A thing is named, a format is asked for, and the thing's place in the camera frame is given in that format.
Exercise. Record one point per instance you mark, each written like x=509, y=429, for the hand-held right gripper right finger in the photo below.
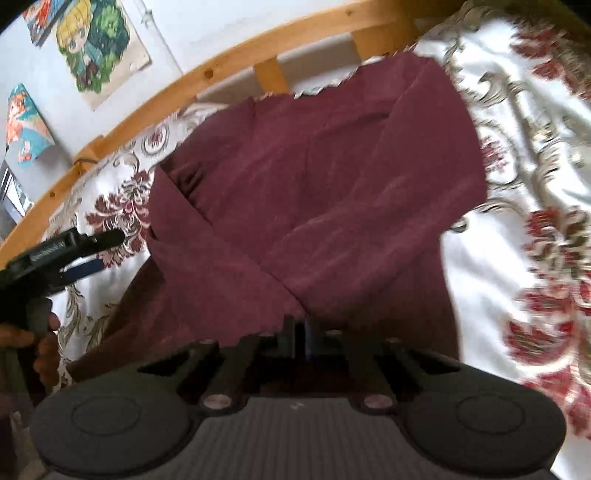
x=315, y=344

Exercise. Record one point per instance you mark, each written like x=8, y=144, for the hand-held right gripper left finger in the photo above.
x=291, y=339

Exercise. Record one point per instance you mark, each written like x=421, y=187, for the red blue cartoon wall poster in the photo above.
x=41, y=18

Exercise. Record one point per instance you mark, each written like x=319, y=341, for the blond figure cartoon wall poster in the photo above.
x=99, y=46

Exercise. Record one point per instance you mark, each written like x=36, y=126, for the wooden bed frame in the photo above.
x=138, y=104

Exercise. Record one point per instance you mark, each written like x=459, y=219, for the white floral bedspread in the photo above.
x=508, y=138

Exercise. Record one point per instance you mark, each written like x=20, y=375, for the orange hair cartoon wall poster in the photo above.
x=25, y=124

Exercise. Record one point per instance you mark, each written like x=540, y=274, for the maroon garment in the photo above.
x=300, y=184

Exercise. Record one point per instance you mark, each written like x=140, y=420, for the person's left hand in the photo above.
x=46, y=360

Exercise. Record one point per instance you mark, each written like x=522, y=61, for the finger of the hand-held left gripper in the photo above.
x=101, y=241
x=83, y=270

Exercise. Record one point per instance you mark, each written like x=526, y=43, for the dark striped object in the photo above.
x=14, y=194

